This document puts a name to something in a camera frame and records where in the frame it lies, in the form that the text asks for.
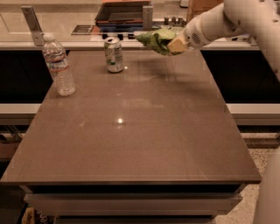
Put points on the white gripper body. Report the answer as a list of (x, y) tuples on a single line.
[(192, 34)]

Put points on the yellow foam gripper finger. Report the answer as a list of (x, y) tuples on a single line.
[(178, 45)]

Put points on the green jalapeno chip bag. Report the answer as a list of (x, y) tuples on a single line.
[(158, 41)]

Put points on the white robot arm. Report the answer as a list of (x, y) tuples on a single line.
[(260, 19)]

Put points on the clear plastic water bottle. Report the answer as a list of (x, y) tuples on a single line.
[(56, 60)]

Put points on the yellow snack bag below table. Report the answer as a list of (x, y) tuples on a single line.
[(32, 216)]

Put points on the cardboard box with label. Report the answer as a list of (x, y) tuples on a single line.
[(197, 7)]

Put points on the dark tray on counter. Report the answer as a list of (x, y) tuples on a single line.
[(117, 11)]

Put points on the green white soda can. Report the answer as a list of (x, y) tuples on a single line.
[(113, 54)]

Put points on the brown table with drawers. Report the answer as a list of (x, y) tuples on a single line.
[(155, 141)]

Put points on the left metal bracket post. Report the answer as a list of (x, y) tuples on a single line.
[(33, 24)]

